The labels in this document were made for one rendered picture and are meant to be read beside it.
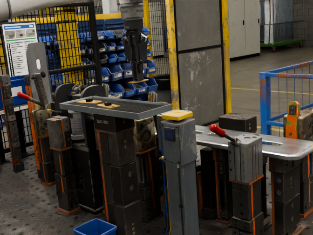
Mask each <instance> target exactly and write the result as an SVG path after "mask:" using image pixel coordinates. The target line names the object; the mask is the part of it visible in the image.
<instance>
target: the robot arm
mask: <svg viewBox="0 0 313 235"><path fill-rule="evenodd" d="M82 1H88V0H0V21H4V20H8V19H12V18H14V17H17V16H20V15H23V14H26V13H29V12H32V11H35V10H39V9H43V8H48V7H55V6H61V5H66V4H71V3H77V2H82ZM119 2H120V9H121V18H122V19H125V20H124V21H123V24H124V30H126V34H125V36H124V37H122V38H121V40H122V42H123V45H124V50H125V54H126V59H127V61H128V62H130V63H131V70H132V76H133V81H135V80H136V79H137V81H141V80H143V62H144V61H147V42H148V38H149V37H148V36H145V35H143V31H142V29H143V20H142V19H141V17H144V9H143V0H119ZM136 59H137V61H136Z"/></svg>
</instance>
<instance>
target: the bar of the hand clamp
mask: <svg viewBox="0 0 313 235"><path fill-rule="evenodd" d="M32 76H33V77H32V78H31V79H32V80H34V83H35V87H36V90H37V93H38V97H39V100H40V102H41V103H43V104H44V106H45V105H46V104H48V98H47V95H46V92H45V88H44V85H43V81H42V78H45V77H46V74H45V72H43V71H42V72H41V73H39V74H37V73H34V74H32ZM41 108H42V110H45V108H43V107H41Z"/></svg>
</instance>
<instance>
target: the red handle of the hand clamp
mask: <svg viewBox="0 0 313 235"><path fill-rule="evenodd" d="M17 96H18V97H20V98H23V99H25V100H27V101H31V102H33V103H35V104H37V105H39V106H41V107H43V108H45V106H44V104H43V103H41V102H39V101H37V100H35V99H33V98H30V96H28V95H26V94H24V93H22V92H20V91H19V92H17Z"/></svg>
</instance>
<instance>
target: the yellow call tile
mask: <svg viewBox="0 0 313 235"><path fill-rule="evenodd" d="M192 116H193V113H192V112H189V111H177V110H175V111H172V112H168V113H165V114H162V119H169V120H173V121H174V122H179V121H182V120H183V119H185V118H189V117H192Z"/></svg>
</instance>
